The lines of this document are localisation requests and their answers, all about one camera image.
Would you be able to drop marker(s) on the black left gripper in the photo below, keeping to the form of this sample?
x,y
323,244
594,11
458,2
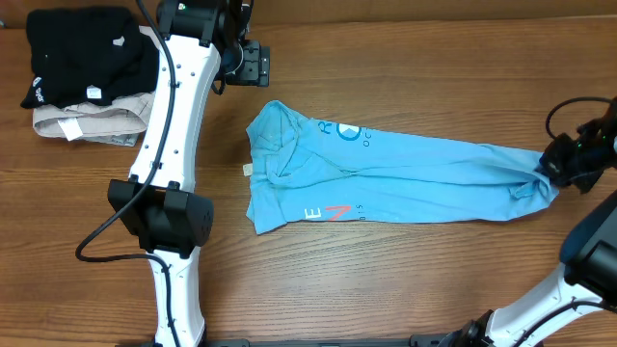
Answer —
x,y
255,63

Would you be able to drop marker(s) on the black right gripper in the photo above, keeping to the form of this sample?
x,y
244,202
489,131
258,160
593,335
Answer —
x,y
553,163

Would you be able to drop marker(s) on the light blue t-shirt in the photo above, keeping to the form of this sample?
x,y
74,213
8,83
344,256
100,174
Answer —
x,y
305,169

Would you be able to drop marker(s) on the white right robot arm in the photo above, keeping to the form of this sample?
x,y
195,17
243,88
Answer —
x,y
585,279

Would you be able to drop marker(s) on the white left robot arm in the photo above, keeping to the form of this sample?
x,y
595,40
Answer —
x,y
202,48

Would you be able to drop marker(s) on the beige folded garment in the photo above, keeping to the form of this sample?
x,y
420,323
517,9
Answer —
x,y
125,115

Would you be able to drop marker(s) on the black folded garment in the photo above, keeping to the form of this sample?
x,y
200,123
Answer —
x,y
94,54

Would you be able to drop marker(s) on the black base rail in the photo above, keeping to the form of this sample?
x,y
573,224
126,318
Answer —
x,y
416,340

